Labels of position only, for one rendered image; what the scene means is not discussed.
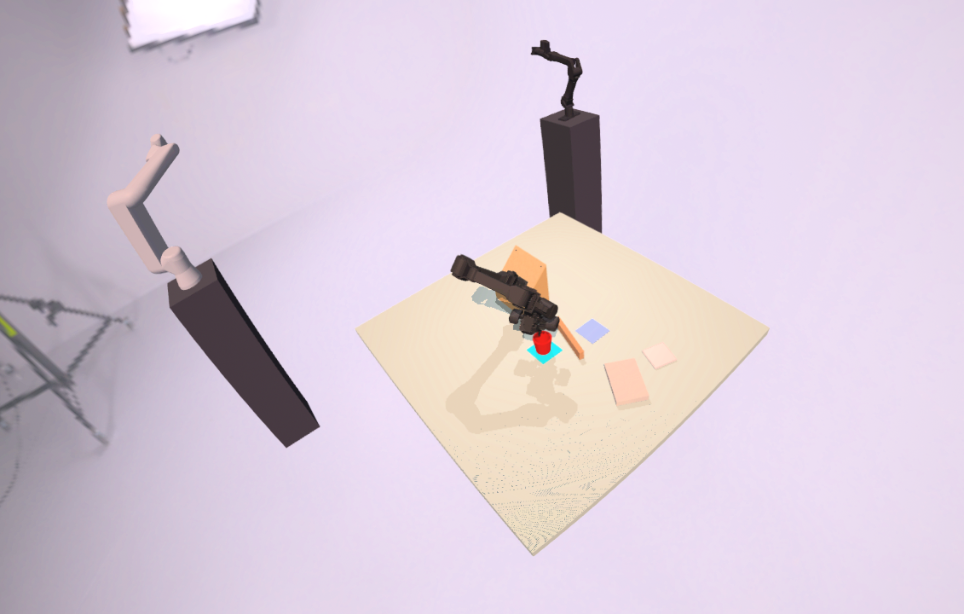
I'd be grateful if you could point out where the orange flat bar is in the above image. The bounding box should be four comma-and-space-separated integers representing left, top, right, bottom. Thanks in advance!
557, 319, 585, 360

